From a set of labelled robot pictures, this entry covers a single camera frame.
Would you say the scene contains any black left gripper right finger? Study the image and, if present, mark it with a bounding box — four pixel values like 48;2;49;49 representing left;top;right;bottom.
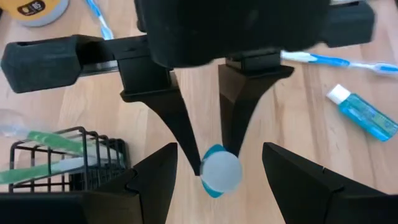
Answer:
262;142;389;224

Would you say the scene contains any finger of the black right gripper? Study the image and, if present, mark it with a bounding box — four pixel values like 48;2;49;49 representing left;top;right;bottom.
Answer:
119;57;202;177
218;49;295;158

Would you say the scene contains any black wire caddy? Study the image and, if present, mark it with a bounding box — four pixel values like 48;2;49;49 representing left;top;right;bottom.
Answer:
8;126;131;193

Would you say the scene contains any teal mouthwash bottle white cap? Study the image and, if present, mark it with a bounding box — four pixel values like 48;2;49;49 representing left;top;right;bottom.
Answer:
325;83;398;143
200;143;244;199

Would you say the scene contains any yellow wipes canister white lid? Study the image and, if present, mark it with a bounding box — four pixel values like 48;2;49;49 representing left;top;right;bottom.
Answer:
0;0;70;28

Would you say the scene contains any blue white toothbrush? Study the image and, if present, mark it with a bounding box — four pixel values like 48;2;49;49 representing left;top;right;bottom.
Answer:
85;0;115;41
280;50;398;77

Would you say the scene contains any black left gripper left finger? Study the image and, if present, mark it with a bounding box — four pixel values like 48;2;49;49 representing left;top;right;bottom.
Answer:
81;142;178;224

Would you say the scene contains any green white toothbrush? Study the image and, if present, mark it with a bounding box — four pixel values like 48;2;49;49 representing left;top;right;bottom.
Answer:
0;108;124;160
0;156;101;185

